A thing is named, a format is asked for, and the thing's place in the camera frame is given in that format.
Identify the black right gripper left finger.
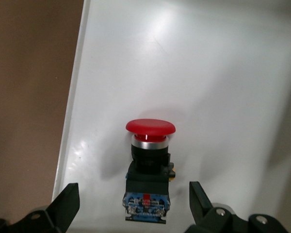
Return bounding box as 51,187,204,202
0,183,80,233

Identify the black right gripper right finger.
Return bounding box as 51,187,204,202
184,181,288,233

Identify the red mushroom push button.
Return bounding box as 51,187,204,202
122,118,177,221

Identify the white plastic drawer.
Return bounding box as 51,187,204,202
51,0,291,233

